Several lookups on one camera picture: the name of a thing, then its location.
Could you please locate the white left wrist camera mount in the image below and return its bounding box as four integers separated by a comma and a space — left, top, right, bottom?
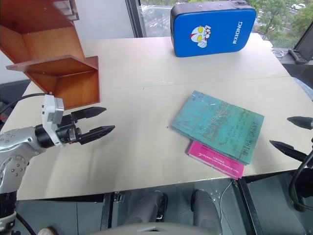
41, 92, 66, 147

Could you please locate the beige rounded object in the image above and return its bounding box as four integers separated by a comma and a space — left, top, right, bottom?
38, 227, 58, 235

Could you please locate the dark window frame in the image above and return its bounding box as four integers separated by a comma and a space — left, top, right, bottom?
125, 0, 148, 39

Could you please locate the dark grey rounded shape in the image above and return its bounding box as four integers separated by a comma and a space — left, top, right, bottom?
123, 190, 168, 225
191, 189, 222, 227

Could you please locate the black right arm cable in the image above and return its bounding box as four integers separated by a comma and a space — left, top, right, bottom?
288, 137, 313, 212

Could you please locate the black equipment frame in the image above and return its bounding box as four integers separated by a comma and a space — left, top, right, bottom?
288, 22, 313, 65

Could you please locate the thin white cable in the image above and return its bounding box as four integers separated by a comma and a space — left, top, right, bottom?
219, 179, 236, 219

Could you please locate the blue cartoon kick pad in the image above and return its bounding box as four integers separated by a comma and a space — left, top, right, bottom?
170, 0, 257, 59

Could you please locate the teal hardcover book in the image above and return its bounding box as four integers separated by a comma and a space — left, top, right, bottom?
170, 90, 266, 165

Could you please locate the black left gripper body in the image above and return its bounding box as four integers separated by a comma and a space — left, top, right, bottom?
55, 113, 83, 145

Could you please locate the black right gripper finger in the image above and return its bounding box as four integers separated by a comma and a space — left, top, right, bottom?
287, 116, 313, 130
269, 140, 313, 169

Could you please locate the wooden shelf unit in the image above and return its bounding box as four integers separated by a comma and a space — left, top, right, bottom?
0, 0, 101, 111

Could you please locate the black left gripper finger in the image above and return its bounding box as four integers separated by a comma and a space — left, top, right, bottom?
70, 106, 107, 123
79, 125, 116, 146

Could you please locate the light blue seat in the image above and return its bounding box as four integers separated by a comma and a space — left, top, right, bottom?
292, 77, 313, 104

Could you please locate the pink paperback book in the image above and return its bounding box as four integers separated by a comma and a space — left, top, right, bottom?
185, 141, 246, 181

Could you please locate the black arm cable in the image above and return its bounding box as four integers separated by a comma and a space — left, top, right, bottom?
0, 93, 51, 116
288, 137, 313, 212

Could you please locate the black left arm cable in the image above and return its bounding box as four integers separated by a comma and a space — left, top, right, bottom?
0, 93, 51, 116

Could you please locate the grey robot torso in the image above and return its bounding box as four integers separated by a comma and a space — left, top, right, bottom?
89, 221, 231, 235

